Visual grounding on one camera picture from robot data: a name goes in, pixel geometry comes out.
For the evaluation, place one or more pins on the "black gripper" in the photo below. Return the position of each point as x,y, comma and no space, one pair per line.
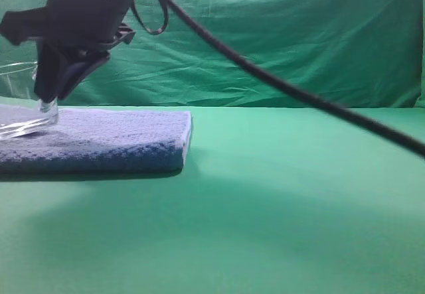
73,38

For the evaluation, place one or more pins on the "green cloth backdrop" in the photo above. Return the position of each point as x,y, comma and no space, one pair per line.
359,53

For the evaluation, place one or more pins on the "transparent glass cup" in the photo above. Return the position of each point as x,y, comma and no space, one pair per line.
22,112

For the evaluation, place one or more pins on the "folded blue towel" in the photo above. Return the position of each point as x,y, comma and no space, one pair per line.
102,141

